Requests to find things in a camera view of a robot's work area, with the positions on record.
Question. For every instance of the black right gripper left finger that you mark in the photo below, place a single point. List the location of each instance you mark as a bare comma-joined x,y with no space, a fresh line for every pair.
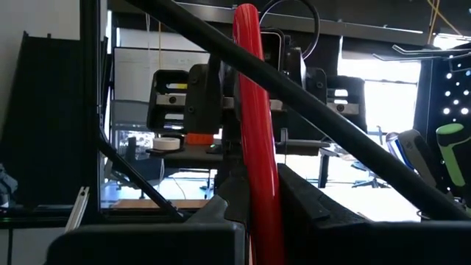
147,246

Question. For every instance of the orange block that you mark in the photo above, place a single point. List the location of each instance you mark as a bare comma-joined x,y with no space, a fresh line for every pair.
198,139

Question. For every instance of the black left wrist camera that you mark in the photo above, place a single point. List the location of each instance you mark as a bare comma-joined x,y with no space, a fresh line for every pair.
272,48

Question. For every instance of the long double prong hook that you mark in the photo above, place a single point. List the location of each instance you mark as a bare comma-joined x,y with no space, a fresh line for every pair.
452,62

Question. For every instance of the large black panel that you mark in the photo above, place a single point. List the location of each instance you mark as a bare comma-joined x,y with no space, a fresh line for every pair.
44,129

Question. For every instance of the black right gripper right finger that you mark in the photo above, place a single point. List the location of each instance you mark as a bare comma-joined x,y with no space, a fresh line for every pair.
368,243

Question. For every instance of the silver aluminium extrusion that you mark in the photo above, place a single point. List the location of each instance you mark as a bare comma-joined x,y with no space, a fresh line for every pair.
79,210

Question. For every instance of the dark grey desk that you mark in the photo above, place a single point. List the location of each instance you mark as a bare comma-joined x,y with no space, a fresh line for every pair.
191,156

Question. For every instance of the white tape roll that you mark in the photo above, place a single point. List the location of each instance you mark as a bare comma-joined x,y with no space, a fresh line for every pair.
165,143

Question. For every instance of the white board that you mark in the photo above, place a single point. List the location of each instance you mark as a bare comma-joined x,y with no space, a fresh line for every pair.
147,73

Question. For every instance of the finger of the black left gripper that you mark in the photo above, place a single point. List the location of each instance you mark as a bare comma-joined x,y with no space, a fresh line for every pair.
202,99
316,82

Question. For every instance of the black metal pegboard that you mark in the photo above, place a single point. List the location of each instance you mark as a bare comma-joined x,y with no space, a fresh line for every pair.
430,92

